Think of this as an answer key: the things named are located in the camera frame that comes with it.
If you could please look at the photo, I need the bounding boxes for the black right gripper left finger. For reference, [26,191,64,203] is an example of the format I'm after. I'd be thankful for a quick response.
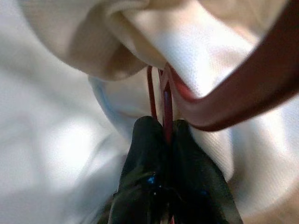
[102,116,171,224]

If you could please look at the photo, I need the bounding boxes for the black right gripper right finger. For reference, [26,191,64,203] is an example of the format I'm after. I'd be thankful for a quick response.
[171,119,243,224]

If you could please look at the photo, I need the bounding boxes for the plain white shirt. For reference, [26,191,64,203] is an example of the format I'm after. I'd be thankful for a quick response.
[0,0,299,224]

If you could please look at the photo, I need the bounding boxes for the red plastic hanger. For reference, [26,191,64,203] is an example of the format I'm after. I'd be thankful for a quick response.
[146,0,299,144]

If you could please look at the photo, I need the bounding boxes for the cream denim trousers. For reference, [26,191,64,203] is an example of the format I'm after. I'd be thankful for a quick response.
[21,0,299,81]

